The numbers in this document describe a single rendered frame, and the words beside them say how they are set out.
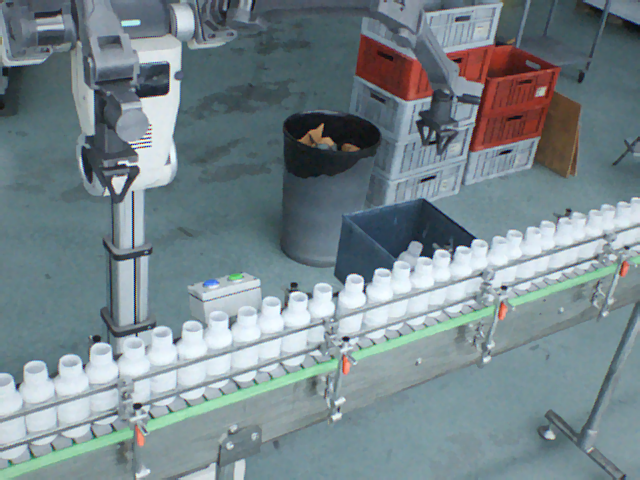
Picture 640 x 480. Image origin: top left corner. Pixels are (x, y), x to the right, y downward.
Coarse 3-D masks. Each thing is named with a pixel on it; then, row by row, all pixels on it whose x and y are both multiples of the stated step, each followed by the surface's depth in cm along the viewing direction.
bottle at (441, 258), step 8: (440, 256) 189; (448, 256) 187; (432, 264) 188; (440, 264) 186; (448, 264) 187; (432, 272) 187; (440, 272) 187; (448, 272) 188; (440, 280) 187; (448, 280) 189; (432, 296) 190; (440, 296) 190; (432, 304) 191; (440, 304) 191; (440, 312) 193
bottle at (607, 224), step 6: (600, 210) 218; (606, 210) 215; (612, 210) 217; (606, 216) 216; (612, 216) 216; (606, 222) 217; (612, 222) 218; (606, 228) 217; (612, 228) 217; (600, 240) 219; (600, 246) 220; (600, 252) 221
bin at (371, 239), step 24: (360, 216) 243; (384, 216) 249; (408, 216) 256; (432, 216) 253; (360, 240) 234; (384, 240) 255; (408, 240) 262; (432, 240) 255; (456, 240) 245; (336, 264) 248; (360, 264) 237; (384, 264) 227
